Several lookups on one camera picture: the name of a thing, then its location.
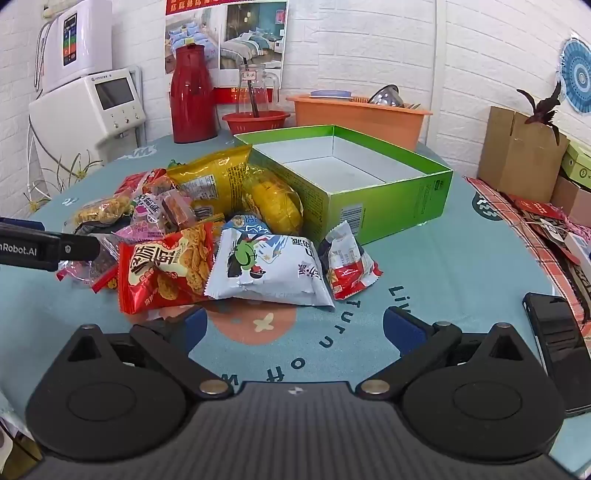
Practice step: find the bright yellow snack packet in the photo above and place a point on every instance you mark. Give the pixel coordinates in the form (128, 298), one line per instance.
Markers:
(274, 203)

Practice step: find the brown cardboard box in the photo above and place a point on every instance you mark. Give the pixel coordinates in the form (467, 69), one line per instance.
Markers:
(512, 157)

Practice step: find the white and blue snack bag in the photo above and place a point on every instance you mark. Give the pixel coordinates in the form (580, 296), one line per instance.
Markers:
(277, 267)

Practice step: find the dark stirring stick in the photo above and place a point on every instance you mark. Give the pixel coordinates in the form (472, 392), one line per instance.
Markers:
(253, 99)

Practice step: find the dried yellow flower sprigs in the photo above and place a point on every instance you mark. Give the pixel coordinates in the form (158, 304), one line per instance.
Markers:
(69, 170)

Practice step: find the wall poster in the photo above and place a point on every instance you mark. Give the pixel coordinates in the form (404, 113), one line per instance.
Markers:
(249, 37)

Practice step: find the white appliance with screen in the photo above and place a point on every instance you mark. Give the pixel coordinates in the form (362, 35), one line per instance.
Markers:
(69, 115)

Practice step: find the orange plastic basin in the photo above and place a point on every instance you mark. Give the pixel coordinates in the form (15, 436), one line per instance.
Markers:
(351, 120)

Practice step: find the small blue snack packet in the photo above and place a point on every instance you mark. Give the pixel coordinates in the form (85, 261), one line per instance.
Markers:
(244, 224)

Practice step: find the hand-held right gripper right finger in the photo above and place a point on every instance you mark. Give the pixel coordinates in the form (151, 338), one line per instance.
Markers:
(400, 324)

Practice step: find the round tin blue lid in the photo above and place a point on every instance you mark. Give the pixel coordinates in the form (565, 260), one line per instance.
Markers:
(330, 94)

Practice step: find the flat red snack packet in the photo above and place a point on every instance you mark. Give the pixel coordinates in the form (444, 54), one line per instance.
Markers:
(134, 182)

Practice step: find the clear packet orange-brown snacks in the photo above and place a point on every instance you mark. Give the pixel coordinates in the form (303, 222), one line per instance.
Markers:
(178, 207)

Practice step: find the plaid cloth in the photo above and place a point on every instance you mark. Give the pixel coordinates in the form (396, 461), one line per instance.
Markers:
(508, 207)

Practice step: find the glass pitcher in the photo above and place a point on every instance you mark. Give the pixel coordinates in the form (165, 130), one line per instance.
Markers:
(265, 92)

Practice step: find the gold foil snack bag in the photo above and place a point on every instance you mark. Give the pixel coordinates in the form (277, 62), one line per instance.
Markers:
(212, 180)

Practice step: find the clear packet yellow-brown snacks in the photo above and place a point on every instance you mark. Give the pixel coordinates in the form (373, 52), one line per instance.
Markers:
(101, 210)

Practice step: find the red thermos jug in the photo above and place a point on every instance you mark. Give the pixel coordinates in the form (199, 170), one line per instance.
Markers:
(191, 101)

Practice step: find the purple-leaf plant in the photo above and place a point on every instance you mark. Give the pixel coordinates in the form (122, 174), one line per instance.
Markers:
(545, 108)

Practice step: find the small green box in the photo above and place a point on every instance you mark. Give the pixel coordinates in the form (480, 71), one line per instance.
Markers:
(579, 164)

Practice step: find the green cardboard box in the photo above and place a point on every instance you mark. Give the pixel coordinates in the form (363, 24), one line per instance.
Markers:
(392, 203)

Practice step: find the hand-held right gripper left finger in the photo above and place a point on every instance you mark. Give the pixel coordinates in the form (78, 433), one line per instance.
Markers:
(194, 319)

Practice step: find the red-edged packet dark contents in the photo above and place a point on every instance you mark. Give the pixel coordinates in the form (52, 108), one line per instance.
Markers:
(99, 272)

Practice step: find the small tan cardboard box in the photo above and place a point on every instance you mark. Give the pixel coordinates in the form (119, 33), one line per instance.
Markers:
(572, 198)

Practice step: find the red envelope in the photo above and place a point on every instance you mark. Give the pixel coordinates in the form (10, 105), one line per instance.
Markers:
(535, 207)

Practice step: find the steel bowl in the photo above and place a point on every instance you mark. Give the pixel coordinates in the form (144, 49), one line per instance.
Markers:
(385, 97)

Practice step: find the black smartphone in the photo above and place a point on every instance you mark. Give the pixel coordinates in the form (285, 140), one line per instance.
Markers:
(558, 350)

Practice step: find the teal printed tablecloth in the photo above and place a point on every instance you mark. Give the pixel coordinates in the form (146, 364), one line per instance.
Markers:
(438, 277)

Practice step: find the red plastic basket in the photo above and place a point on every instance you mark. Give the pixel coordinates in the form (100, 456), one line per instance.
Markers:
(256, 123)

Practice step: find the small red white snack packet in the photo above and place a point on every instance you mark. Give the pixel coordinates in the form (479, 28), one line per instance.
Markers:
(348, 267)

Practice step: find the white wall water purifier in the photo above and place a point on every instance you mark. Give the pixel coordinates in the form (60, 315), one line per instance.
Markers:
(87, 41)

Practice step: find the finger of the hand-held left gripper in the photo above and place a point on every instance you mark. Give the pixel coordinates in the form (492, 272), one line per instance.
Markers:
(21, 224)
(78, 248)

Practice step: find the red chip bag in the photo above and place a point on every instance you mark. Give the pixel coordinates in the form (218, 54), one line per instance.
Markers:
(157, 272)

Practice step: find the large blue round paper decoration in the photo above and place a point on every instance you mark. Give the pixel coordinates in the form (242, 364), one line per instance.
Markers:
(579, 76)

